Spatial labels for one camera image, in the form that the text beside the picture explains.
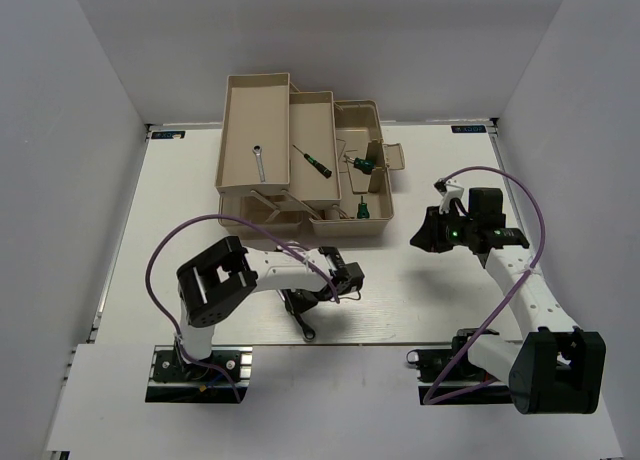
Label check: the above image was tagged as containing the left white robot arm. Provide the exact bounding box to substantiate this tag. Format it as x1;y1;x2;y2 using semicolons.
176;236;365;379

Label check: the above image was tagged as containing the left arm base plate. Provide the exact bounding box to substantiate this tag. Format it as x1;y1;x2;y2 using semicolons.
145;346;253;404

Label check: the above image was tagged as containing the large ratchet wrench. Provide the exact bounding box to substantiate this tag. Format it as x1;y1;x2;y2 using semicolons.
292;312;316;342

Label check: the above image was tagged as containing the purple cable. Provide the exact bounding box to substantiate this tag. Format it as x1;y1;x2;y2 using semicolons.
144;214;344;399
423;165;547;406

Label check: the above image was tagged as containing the beige cantilever toolbox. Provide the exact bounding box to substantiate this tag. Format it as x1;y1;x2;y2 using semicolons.
215;73;405;238

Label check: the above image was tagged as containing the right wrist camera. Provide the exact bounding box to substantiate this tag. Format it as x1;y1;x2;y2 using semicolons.
434;179;465;214

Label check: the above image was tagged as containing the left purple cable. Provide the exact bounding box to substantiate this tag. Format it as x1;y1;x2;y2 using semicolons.
144;214;344;399

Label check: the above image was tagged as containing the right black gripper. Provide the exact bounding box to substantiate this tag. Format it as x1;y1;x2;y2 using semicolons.
410;204;478;253

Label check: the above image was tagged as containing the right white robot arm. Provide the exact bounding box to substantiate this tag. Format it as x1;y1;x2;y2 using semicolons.
410;181;606;414

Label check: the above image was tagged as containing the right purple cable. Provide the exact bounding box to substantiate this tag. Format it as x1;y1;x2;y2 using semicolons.
423;165;547;406

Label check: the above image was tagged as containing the small combination wrench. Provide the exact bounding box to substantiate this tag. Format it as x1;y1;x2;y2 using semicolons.
252;145;266;183

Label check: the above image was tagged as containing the thin black green screwdriver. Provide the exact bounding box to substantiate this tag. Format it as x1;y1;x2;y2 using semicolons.
293;145;332;178

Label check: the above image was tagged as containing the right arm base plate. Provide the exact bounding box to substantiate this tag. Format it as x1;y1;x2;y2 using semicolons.
406;348;511;406

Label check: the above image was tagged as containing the stubby green orange screwdriver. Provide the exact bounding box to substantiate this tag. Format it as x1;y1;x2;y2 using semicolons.
356;196;370;219

